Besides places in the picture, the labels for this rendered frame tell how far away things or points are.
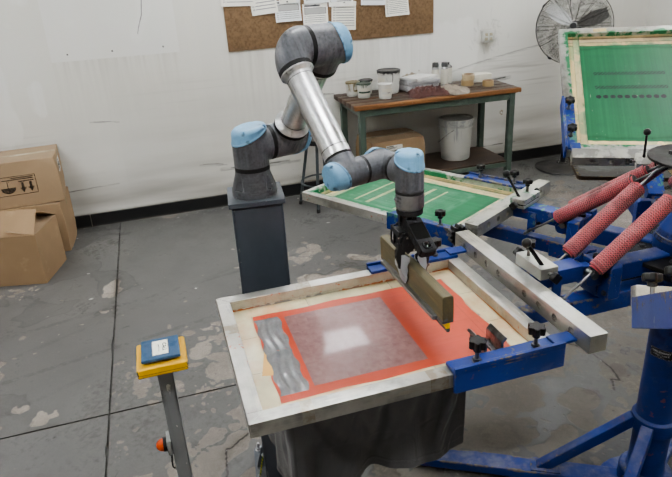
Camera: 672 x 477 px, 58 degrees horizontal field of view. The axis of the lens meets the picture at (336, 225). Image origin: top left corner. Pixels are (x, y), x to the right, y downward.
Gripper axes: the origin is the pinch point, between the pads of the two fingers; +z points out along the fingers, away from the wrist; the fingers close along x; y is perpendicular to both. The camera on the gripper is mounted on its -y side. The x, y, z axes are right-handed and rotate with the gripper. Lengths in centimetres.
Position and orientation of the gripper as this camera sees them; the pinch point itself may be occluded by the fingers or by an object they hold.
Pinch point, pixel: (413, 278)
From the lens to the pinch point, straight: 166.2
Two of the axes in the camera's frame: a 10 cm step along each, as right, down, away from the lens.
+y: -3.0, -3.6, 8.8
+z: 0.5, 9.2, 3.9
